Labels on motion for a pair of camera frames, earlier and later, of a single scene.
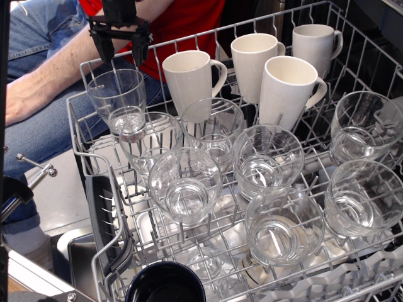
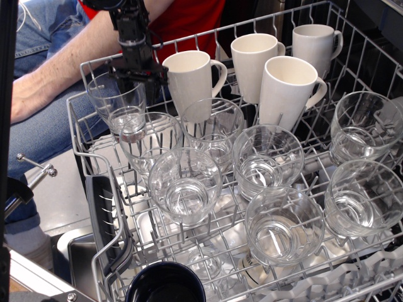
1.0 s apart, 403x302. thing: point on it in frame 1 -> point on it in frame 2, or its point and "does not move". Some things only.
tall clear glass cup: (119, 95) does not move
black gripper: (119, 18) -> (130, 19)
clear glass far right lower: (364, 197) does not move
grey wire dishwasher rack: (259, 159) does not move
